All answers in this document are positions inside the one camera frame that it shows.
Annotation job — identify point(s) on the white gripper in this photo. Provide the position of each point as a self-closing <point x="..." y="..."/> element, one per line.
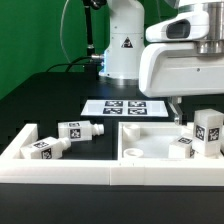
<point x="185" y="56"/>

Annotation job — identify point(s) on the white square tabletop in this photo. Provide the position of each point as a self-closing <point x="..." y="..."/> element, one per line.
<point x="150" y="140"/>

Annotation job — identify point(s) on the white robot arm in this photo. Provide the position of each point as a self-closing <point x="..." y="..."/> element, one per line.
<point x="121" y="60"/>

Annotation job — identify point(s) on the white U-shaped fence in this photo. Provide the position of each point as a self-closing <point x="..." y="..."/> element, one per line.
<point x="185" y="172"/>

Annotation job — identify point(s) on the white sheet with tags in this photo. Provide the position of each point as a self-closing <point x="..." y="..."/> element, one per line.
<point x="133" y="108"/>

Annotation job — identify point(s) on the black camera pole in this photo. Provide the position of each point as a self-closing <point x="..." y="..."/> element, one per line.
<point x="88" y="6"/>

